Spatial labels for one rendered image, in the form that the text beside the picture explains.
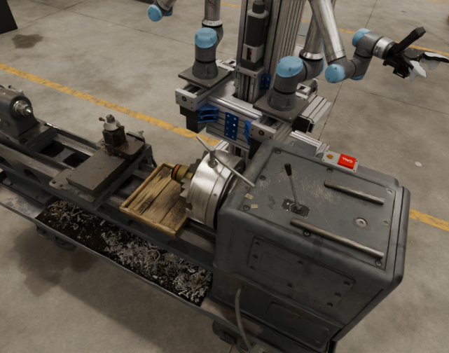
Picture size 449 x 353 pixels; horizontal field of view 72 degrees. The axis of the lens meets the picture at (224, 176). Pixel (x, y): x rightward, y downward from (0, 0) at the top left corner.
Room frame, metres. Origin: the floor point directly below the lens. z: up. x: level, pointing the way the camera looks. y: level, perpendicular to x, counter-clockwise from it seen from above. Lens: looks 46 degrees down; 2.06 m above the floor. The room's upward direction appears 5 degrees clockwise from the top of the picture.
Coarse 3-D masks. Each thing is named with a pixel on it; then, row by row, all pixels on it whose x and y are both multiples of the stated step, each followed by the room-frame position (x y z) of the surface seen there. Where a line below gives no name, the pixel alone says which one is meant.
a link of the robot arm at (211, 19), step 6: (210, 0) 1.77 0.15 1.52; (216, 0) 1.77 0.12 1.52; (210, 6) 1.77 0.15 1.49; (216, 6) 1.78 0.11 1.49; (210, 12) 1.77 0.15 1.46; (216, 12) 1.78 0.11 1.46; (204, 18) 1.80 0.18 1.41; (210, 18) 1.77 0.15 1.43; (216, 18) 1.78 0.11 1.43; (204, 24) 1.77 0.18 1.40; (210, 24) 1.76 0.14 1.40; (216, 24) 1.76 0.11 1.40; (222, 24) 1.81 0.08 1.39; (216, 30) 1.76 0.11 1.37; (222, 30) 1.84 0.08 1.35; (222, 36) 1.83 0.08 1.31
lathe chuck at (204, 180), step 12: (228, 156) 0.91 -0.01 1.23; (204, 168) 0.83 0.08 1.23; (216, 168) 0.83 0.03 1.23; (192, 180) 0.79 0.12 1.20; (204, 180) 0.79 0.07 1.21; (192, 192) 0.76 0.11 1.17; (204, 192) 0.75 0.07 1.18; (192, 204) 0.74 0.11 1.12; (204, 204) 0.72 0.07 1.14; (192, 216) 0.73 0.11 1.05; (204, 216) 0.71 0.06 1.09
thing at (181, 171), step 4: (180, 164) 0.96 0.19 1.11; (176, 168) 0.93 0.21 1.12; (180, 168) 0.92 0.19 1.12; (184, 168) 0.92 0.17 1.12; (188, 168) 0.92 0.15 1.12; (172, 172) 0.91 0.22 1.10; (176, 172) 0.91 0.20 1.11; (180, 172) 0.90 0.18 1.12; (184, 172) 0.90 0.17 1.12; (188, 172) 0.91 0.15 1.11; (192, 172) 0.91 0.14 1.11; (172, 176) 0.90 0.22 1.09; (176, 176) 0.89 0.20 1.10; (180, 176) 0.89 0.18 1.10; (184, 176) 0.89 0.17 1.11; (188, 176) 0.89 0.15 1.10; (192, 176) 0.93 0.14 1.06; (176, 180) 0.89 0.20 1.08; (180, 180) 0.88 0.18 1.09
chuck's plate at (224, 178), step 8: (232, 160) 0.88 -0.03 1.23; (240, 160) 0.90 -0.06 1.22; (224, 168) 0.83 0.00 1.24; (240, 168) 0.91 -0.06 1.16; (224, 176) 0.79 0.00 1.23; (232, 176) 0.83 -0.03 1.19; (216, 184) 0.77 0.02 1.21; (224, 184) 0.77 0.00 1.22; (216, 192) 0.74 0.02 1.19; (224, 192) 0.77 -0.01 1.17; (216, 200) 0.72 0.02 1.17; (208, 208) 0.71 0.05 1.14; (216, 208) 0.73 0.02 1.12; (208, 216) 0.70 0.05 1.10; (216, 216) 0.73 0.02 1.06; (208, 224) 0.71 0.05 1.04; (216, 224) 0.74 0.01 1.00
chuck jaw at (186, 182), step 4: (184, 180) 0.87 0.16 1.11; (188, 180) 0.87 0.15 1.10; (184, 184) 0.85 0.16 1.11; (188, 184) 0.85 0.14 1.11; (184, 188) 0.82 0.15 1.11; (188, 188) 0.82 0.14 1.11; (184, 192) 0.80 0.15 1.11; (180, 196) 0.78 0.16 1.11; (184, 196) 0.78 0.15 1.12; (180, 200) 0.77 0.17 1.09; (184, 200) 0.77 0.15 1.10; (184, 204) 0.77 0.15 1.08; (188, 204) 0.75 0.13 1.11; (188, 208) 0.74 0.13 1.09; (192, 208) 0.74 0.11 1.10
